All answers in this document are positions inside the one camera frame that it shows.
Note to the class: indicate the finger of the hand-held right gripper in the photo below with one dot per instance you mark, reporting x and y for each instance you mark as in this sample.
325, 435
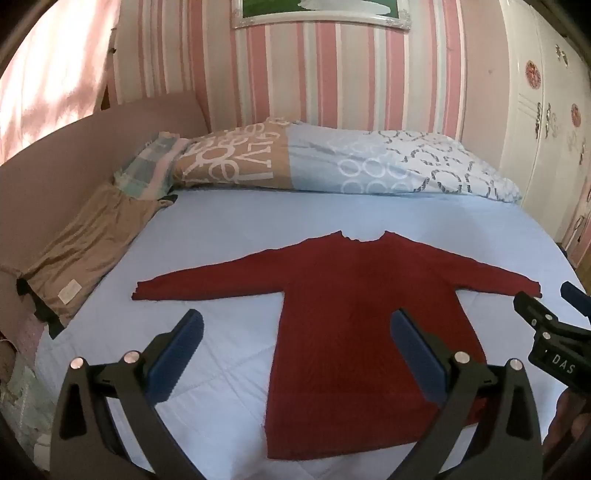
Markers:
538, 323
577, 297

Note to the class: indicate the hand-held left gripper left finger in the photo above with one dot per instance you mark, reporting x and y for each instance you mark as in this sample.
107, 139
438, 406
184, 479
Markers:
178, 353

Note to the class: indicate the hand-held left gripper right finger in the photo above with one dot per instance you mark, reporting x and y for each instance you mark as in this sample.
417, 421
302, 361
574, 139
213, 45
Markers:
415, 353

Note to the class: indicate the red knit sweater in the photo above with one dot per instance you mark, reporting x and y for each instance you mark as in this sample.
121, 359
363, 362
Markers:
351, 314

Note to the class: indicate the person's right forearm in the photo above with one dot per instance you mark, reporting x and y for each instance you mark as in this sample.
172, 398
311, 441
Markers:
570, 417

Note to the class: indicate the light blue bed sheet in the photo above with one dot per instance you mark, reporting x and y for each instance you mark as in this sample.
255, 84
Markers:
231, 240

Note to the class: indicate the tan folded cloth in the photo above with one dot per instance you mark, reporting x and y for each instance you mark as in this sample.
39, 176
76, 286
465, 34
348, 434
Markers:
87, 249

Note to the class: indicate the pale floral cloth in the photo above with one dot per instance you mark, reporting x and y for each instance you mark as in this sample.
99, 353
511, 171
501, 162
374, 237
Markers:
25, 397

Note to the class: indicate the white wardrobe with flower stickers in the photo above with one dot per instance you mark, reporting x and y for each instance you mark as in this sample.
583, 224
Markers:
545, 115

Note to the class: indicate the plaid pastel pillow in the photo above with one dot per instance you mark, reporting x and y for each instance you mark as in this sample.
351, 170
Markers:
147, 168

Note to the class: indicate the patterned long pillow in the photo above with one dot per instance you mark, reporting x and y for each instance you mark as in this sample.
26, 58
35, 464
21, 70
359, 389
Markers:
351, 161

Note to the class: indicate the pink padded headboard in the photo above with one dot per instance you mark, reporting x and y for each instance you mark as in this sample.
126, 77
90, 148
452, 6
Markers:
60, 152

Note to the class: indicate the pink curtain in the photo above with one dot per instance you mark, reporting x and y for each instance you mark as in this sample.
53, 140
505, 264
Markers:
51, 69

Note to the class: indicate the white framed wall picture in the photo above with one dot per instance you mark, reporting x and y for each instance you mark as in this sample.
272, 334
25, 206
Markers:
318, 11

